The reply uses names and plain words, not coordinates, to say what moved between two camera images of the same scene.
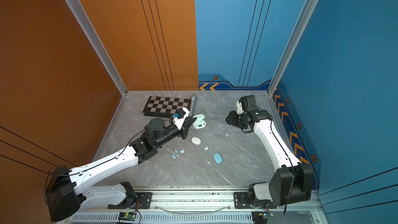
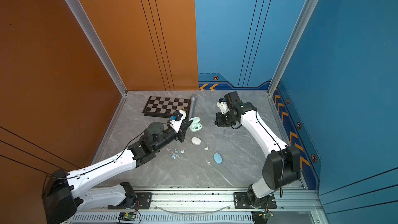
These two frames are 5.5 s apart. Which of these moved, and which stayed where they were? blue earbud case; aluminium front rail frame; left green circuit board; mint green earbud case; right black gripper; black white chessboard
Moved: right black gripper; mint green earbud case
Stayed: aluminium front rail frame; blue earbud case; black white chessboard; left green circuit board
